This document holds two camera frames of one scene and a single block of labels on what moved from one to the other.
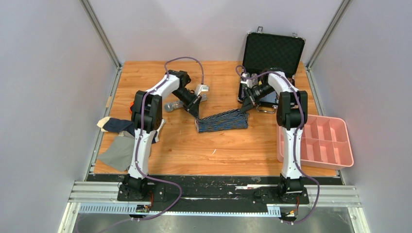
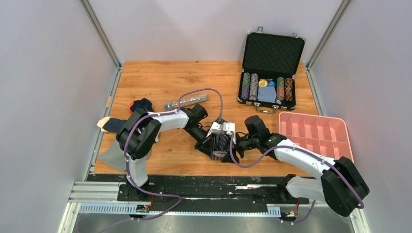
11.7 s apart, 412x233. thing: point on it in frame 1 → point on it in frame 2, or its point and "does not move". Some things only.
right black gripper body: x=261 y=91 → x=244 y=143
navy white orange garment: x=108 y=124 does not move
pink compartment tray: x=325 y=142 does not move
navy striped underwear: x=230 y=120 → x=220 y=144
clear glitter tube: x=169 y=106 does not move
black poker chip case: x=265 y=53 does not move
